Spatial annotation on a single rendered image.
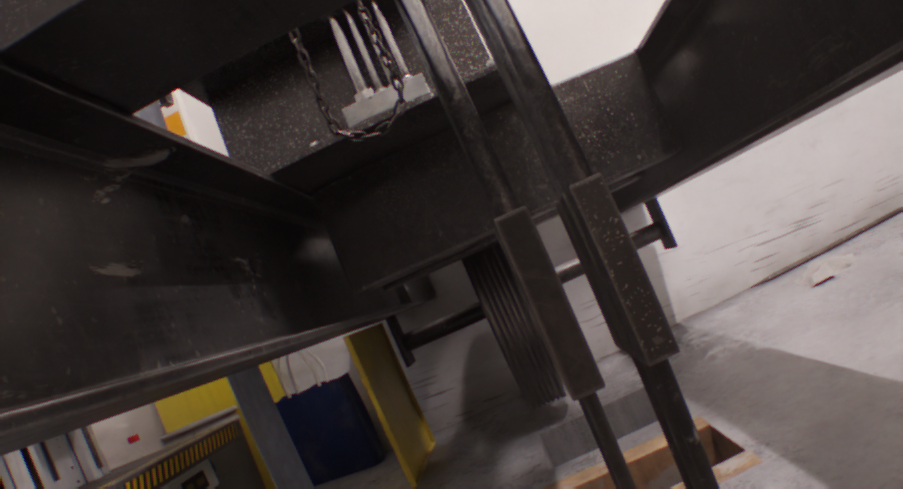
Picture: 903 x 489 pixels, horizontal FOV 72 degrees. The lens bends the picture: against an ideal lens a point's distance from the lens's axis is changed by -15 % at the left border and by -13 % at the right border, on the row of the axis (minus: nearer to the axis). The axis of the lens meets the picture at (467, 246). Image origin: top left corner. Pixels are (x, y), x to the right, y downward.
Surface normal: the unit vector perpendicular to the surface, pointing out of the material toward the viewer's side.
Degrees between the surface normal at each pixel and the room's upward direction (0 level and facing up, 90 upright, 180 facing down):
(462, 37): 90
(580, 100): 90
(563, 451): 90
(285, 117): 90
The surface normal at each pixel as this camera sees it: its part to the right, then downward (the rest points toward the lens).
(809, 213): -0.04, -0.04
